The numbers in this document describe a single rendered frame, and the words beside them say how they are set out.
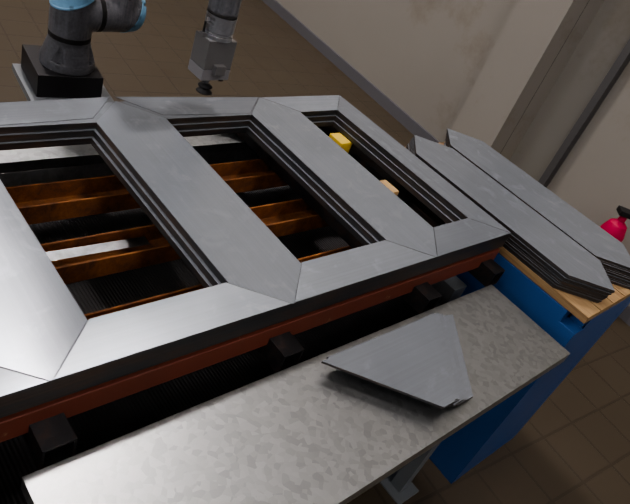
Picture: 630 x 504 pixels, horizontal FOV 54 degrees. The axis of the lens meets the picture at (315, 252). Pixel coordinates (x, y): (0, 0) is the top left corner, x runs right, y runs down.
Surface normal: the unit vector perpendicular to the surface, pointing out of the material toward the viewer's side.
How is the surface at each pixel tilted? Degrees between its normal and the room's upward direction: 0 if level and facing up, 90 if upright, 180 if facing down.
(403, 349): 0
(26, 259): 0
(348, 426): 0
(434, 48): 90
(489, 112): 90
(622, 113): 90
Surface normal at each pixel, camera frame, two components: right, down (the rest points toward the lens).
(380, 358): 0.32, -0.76
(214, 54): 0.63, 0.62
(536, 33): -0.80, 0.11
